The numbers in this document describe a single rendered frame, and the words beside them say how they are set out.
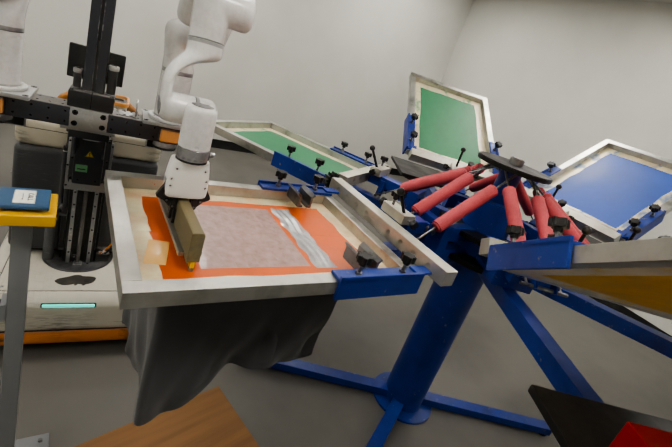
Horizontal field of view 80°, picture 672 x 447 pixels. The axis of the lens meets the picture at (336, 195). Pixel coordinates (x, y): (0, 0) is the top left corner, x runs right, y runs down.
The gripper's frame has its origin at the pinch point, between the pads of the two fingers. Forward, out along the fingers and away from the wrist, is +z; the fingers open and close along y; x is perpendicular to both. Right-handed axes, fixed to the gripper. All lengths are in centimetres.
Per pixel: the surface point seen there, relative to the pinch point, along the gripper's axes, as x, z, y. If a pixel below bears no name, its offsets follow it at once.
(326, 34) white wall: -380, -73, -237
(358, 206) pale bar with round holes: -12, -1, -67
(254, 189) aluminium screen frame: -25.9, 1.9, -30.4
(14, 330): -11, 42, 32
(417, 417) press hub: 12, 100, -129
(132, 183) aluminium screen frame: -25.9, 3.8, 8.0
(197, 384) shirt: 20.8, 38.1, -7.2
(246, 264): 15.1, 5.7, -14.3
